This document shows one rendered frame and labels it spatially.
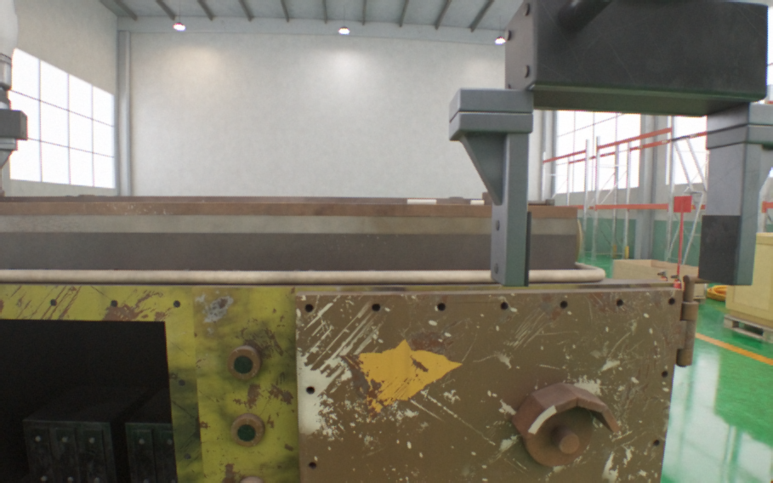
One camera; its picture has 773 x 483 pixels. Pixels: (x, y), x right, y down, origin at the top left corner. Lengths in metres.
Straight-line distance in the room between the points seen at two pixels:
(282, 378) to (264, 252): 0.21
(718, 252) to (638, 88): 0.11
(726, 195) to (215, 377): 0.66
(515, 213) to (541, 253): 0.55
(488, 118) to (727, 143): 0.15
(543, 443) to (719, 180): 0.54
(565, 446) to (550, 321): 0.20
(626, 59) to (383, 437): 0.60
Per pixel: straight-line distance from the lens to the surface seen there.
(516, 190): 0.21
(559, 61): 0.22
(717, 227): 0.29
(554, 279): 0.70
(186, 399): 0.73
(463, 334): 0.63
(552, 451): 0.75
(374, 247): 0.68
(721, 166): 0.29
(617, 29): 0.24
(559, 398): 0.68
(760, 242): 5.72
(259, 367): 0.65
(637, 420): 0.83
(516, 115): 0.21
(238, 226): 0.70
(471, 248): 0.71
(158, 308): 0.69
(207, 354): 0.68
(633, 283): 0.77
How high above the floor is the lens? 1.35
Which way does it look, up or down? 5 degrees down
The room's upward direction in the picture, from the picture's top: 1 degrees clockwise
